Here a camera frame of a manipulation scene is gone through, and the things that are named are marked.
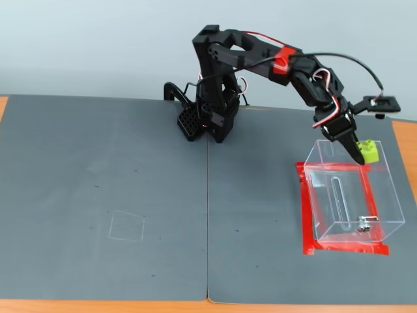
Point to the transparent acrylic box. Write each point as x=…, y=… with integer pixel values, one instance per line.
x=355, y=195

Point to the red tape band on arm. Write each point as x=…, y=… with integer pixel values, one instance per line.
x=281, y=63

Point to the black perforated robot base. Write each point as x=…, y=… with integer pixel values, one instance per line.
x=189, y=124

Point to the red tape frame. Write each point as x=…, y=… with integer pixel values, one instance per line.
x=306, y=212

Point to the gray table mat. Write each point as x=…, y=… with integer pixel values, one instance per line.
x=97, y=163
x=260, y=195

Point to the small metal box latch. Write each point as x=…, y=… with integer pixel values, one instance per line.
x=364, y=225

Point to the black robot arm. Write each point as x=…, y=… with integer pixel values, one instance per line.
x=211, y=75

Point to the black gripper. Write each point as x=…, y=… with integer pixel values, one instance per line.
x=341, y=128

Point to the green lego block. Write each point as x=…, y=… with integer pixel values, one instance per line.
x=370, y=156

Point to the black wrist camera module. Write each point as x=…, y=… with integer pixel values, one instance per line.
x=387, y=105

